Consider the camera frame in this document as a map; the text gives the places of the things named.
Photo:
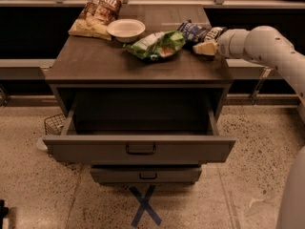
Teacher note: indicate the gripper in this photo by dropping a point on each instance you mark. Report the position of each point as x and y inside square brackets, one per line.
[224, 42]

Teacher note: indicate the blue chip bag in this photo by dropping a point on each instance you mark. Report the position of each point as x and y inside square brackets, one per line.
[194, 34]

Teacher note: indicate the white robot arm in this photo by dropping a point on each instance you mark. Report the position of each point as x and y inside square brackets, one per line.
[266, 46]

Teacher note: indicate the green chip bag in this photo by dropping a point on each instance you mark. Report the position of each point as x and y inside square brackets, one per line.
[158, 45]

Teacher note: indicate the white paper bowl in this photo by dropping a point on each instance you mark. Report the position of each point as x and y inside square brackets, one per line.
[126, 30]

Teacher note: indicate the brown sea salt chip bag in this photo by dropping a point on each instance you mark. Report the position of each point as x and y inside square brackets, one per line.
[94, 19]

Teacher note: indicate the grey drawer cabinet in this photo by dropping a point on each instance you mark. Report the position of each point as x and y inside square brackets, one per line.
[90, 63]

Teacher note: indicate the open top grey drawer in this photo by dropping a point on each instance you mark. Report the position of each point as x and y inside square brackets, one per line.
[140, 127]

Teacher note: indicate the blue tape cross mark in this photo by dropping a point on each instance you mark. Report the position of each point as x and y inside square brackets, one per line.
[144, 206]

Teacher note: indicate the lower grey drawer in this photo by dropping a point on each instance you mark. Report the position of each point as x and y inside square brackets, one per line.
[146, 174]

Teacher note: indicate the white cup on floor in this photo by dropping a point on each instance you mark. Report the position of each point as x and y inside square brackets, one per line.
[41, 145]

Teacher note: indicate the wire mesh basket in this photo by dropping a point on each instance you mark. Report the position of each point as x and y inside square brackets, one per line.
[54, 125]

